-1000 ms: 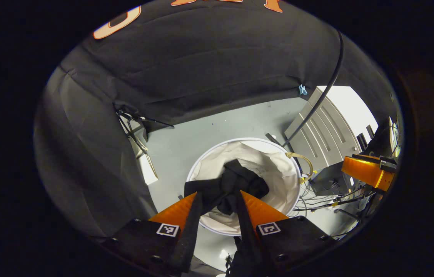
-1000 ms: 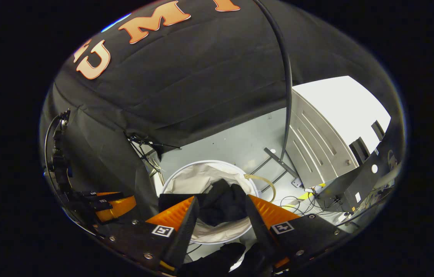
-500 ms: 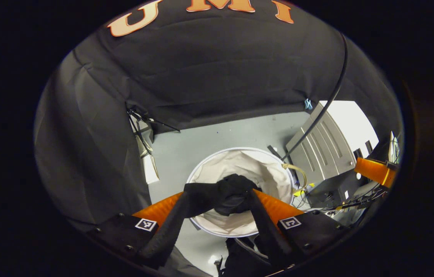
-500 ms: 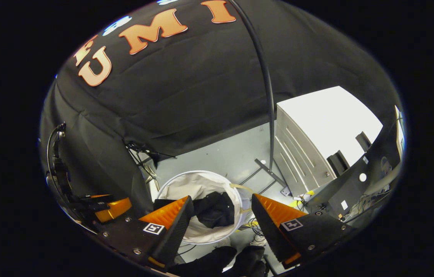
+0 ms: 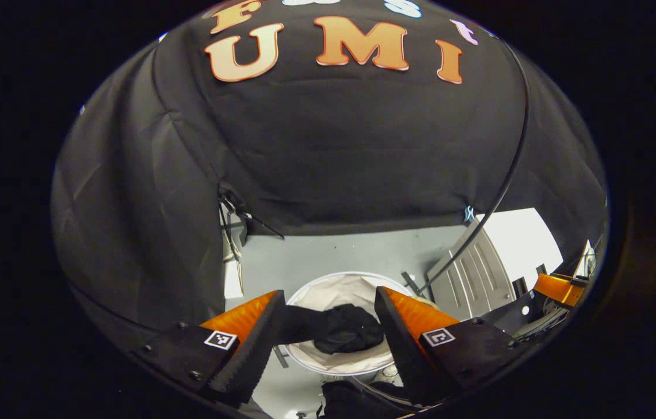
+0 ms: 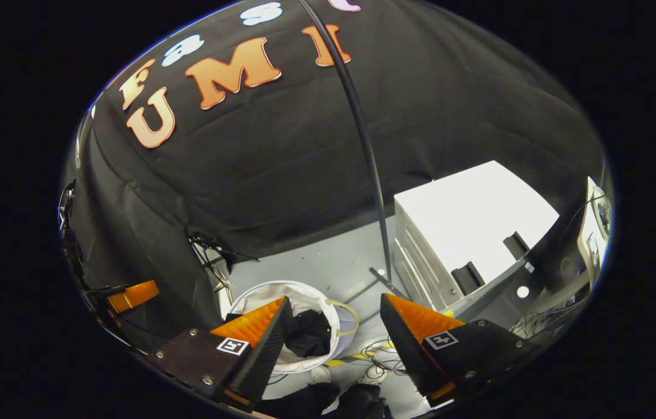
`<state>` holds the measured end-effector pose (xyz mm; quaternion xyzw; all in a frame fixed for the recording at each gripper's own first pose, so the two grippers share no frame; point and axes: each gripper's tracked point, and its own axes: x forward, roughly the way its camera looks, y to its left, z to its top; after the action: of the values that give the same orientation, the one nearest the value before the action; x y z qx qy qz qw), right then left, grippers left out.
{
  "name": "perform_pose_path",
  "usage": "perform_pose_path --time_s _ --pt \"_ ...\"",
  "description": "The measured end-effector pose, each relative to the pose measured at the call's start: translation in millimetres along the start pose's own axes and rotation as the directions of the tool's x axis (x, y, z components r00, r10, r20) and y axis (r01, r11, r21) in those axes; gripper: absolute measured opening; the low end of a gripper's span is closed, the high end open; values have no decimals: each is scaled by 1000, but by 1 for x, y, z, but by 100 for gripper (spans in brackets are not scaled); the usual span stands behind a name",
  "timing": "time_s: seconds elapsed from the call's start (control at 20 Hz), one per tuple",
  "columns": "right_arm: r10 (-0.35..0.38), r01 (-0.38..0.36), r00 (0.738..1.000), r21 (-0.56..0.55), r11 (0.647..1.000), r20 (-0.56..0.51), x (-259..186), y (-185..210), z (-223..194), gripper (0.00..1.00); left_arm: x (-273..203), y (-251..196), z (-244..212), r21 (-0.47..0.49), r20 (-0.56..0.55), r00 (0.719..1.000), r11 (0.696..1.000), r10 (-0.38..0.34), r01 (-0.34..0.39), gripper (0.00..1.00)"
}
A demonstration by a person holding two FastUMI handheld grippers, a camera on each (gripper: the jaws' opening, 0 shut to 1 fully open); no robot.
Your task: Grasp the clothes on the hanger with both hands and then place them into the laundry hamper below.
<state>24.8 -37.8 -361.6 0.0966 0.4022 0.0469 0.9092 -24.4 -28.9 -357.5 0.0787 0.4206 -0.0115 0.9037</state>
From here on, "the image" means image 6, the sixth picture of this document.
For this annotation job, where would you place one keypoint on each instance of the black knitted sweater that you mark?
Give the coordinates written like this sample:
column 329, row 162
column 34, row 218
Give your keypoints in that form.
column 307, row 334

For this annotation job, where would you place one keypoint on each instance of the black backdrop cloth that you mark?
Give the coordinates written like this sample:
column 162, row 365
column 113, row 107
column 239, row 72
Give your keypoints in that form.
column 275, row 163

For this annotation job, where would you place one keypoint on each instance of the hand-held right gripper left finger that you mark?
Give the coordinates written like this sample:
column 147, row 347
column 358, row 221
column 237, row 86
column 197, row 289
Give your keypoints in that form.
column 267, row 355

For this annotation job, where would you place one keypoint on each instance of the black stand legs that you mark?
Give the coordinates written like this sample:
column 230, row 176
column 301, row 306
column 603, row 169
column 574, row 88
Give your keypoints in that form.
column 211, row 253

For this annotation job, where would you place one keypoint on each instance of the white cabinet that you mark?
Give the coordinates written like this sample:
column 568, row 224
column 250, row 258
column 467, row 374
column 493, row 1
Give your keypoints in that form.
column 467, row 215

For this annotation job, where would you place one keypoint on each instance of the dark cloth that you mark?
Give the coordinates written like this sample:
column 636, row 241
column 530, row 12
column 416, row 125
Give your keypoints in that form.
column 299, row 401
column 363, row 401

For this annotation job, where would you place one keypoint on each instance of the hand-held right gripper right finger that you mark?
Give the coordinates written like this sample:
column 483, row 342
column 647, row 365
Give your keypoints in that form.
column 406, row 349

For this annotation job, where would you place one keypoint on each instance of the black clothes rack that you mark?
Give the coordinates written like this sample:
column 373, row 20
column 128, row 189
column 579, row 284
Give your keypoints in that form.
column 371, row 163

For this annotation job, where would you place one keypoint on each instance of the black bracket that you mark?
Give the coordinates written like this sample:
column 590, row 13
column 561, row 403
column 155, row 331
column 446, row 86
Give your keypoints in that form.
column 517, row 245
column 467, row 279

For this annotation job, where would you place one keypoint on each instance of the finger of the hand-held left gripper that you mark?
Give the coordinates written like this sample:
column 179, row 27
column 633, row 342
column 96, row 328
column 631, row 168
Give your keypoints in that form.
column 133, row 295

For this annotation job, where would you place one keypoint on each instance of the grey metal frame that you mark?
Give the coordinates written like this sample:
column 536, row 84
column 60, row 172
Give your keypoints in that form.
column 496, row 291

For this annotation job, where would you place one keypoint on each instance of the white laundry hamper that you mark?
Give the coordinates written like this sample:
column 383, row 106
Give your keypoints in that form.
column 299, row 297

